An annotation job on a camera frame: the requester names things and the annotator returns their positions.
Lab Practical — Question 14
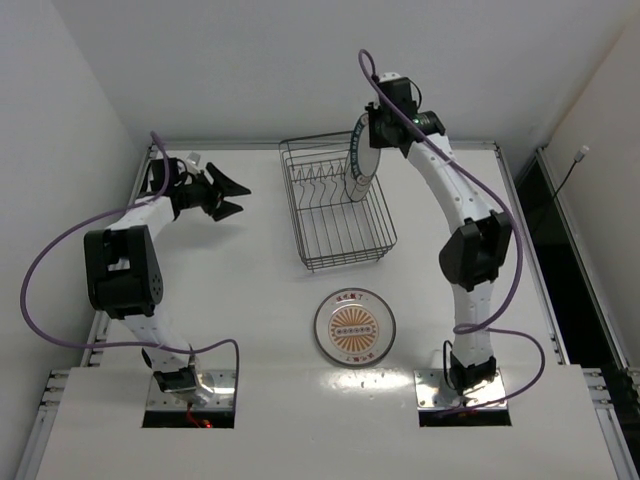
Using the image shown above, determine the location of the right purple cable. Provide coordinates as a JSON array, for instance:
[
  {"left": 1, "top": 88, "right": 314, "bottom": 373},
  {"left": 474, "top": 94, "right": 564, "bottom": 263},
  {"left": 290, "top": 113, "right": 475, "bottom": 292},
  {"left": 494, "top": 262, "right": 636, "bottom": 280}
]
[{"left": 357, "top": 48, "right": 546, "bottom": 416}]

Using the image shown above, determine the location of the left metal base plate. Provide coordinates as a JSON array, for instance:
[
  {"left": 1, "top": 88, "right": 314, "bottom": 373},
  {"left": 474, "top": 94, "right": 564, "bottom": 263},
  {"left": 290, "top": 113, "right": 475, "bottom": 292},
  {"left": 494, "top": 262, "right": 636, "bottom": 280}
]
[{"left": 146, "top": 369, "right": 237, "bottom": 413}]

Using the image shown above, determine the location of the purple cable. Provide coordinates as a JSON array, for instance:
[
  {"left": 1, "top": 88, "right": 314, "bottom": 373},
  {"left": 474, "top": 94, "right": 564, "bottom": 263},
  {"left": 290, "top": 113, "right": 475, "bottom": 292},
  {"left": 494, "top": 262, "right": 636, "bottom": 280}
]
[
  {"left": 357, "top": 48, "right": 546, "bottom": 416},
  {"left": 19, "top": 131, "right": 240, "bottom": 407}
]

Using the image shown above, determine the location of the metal base plate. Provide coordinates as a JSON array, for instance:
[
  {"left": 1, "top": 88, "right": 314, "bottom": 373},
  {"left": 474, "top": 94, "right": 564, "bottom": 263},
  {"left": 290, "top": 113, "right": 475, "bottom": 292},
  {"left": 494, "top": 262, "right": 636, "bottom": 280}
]
[
  {"left": 146, "top": 369, "right": 237, "bottom": 413},
  {"left": 414, "top": 369, "right": 508, "bottom": 412}
]

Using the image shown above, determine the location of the green rimmed white plate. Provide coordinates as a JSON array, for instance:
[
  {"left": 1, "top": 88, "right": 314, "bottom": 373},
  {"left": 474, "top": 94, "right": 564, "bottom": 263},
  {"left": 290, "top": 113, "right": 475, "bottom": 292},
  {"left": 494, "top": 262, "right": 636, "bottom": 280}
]
[{"left": 345, "top": 113, "right": 380, "bottom": 192}]

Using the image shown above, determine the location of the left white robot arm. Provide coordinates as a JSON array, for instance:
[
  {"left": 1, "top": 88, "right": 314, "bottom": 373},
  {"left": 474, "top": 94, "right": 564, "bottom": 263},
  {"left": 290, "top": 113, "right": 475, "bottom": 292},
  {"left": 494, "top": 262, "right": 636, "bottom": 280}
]
[{"left": 83, "top": 153, "right": 251, "bottom": 407}]

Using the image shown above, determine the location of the black cable white plug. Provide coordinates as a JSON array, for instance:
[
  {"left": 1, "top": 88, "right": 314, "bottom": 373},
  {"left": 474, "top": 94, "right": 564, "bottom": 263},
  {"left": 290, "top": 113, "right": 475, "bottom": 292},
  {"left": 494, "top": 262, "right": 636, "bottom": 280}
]
[{"left": 551, "top": 145, "right": 590, "bottom": 202}]

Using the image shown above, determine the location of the white plate grey pattern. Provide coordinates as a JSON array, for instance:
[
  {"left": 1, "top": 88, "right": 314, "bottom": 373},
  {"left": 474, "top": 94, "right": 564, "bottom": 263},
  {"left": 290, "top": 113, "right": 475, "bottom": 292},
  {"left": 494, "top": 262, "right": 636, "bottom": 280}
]
[{"left": 344, "top": 172, "right": 373, "bottom": 202}]

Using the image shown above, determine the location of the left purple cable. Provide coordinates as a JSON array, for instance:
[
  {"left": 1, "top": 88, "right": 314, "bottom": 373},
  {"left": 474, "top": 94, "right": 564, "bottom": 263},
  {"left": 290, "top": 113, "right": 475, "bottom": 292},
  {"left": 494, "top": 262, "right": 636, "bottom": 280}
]
[{"left": 19, "top": 131, "right": 240, "bottom": 407}]

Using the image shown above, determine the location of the grey wire dish rack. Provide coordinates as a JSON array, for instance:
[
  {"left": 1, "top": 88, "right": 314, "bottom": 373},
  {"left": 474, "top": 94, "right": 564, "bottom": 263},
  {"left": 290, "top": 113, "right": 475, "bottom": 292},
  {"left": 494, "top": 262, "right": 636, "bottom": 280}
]
[{"left": 279, "top": 131, "right": 397, "bottom": 271}]

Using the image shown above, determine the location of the orange sunburst plate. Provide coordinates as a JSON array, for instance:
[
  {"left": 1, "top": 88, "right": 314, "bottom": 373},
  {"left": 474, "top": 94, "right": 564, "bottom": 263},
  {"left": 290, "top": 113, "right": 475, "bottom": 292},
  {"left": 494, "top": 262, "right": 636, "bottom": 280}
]
[{"left": 312, "top": 288, "right": 397, "bottom": 369}]

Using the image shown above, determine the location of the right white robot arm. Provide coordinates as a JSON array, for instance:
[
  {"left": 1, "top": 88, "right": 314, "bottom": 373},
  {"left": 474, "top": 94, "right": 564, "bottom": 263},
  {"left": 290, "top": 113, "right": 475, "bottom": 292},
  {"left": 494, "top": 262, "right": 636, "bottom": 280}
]
[{"left": 366, "top": 73, "right": 512, "bottom": 395}]

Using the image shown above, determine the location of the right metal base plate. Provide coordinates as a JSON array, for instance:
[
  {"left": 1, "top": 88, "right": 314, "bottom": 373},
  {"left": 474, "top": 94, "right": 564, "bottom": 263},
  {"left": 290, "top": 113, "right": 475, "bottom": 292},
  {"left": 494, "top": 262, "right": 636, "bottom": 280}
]
[{"left": 414, "top": 369, "right": 508, "bottom": 412}]

